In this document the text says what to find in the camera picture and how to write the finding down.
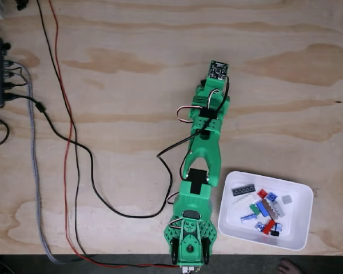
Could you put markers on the brown long narrow lego brick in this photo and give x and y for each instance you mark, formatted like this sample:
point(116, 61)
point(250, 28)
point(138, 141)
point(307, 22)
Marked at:
point(268, 208)

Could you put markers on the person's foot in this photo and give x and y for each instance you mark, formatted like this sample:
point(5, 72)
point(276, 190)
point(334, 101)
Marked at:
point(287, 266)

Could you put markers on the black camera circuit board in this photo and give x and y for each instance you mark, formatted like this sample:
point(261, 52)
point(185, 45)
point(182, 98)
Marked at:
point(218, 70)

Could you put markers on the blue long narrow lego brick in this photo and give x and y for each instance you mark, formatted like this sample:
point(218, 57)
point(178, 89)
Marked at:
point(263, 208)

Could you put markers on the small black object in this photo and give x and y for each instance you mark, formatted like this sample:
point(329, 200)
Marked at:
point(21, 4)

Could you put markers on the red long lego brick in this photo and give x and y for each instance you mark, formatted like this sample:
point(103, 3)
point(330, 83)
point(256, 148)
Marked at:
point(269, 227)

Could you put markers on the small black lego brick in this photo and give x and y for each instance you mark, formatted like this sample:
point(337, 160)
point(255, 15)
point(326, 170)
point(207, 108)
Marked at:
point(275, 233)

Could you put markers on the small pale blue lego piece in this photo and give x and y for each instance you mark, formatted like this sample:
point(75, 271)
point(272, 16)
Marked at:
point(278, 227)

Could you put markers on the green long lego brick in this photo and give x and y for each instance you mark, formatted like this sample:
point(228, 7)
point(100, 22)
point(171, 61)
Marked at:
point(254, 209)

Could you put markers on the small grey lego brick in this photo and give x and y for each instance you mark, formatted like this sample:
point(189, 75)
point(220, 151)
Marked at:
point(286, 199)

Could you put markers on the light grey lego brick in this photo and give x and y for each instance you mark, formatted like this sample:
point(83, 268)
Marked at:
point(278, 210)

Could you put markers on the red square lego brick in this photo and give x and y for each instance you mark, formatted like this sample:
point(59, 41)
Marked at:
point(262, 193)

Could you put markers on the white plastic bin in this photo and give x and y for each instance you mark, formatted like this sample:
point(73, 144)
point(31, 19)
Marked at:
point(297, 231)

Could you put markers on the dark grey lego plate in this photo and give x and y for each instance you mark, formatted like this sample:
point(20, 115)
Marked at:
point(243, 190)

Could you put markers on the black round knob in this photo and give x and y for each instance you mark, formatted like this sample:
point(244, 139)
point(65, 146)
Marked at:
point(6, 45)

